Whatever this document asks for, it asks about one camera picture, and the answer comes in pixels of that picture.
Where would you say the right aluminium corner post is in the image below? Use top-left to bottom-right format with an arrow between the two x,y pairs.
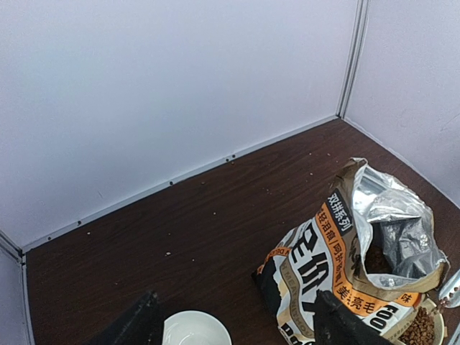
336,0 -> 370,120

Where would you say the white ceramic bowl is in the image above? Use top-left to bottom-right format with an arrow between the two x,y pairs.
162,310 -> 232,345

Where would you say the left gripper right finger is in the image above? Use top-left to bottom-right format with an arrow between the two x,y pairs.
313,290 -> 390,345

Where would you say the silver metal scoop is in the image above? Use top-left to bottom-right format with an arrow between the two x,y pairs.
438,270 -> 460,308

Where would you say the left aluminium corner post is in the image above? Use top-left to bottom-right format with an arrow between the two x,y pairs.
0,231 -> 35,344

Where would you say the brown kibble in cream bowl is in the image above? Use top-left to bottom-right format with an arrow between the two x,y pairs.
399,318 -> 435,345

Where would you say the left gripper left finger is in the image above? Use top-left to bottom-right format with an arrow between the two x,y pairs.
86,291 -> 165,345

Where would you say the cream cat-ear pet bowl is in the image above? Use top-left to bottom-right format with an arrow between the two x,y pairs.
389,298 -> 446,344

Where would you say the aluminium corner post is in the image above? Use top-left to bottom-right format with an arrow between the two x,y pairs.
0,231 -> 35,344
336,0 -> 370,120

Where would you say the brown pet food bag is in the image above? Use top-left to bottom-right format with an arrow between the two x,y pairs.
252,157 -> 450,344

